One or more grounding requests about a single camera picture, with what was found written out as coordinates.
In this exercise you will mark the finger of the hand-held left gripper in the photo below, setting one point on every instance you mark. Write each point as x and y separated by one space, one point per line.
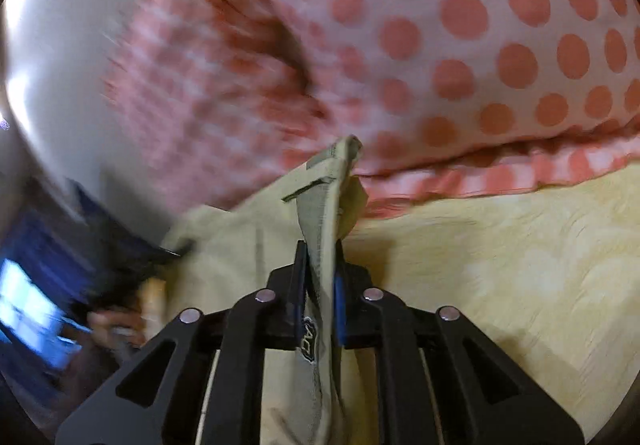
172 252

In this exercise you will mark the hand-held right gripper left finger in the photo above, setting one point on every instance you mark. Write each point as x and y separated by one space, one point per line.
300 296

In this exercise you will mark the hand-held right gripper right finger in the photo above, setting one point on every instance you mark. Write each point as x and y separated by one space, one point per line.
340 310

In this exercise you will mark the khaki pants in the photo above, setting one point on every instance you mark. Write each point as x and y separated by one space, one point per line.
235 245

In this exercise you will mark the person's left hand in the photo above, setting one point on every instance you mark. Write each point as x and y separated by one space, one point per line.
112 322

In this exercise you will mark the blue lit screen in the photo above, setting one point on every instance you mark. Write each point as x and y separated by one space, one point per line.
27 297

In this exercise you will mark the yellow bed blanket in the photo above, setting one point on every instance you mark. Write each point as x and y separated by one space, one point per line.
500 285

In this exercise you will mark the white pink polka dot pillow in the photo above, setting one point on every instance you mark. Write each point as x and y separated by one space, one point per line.
440 40

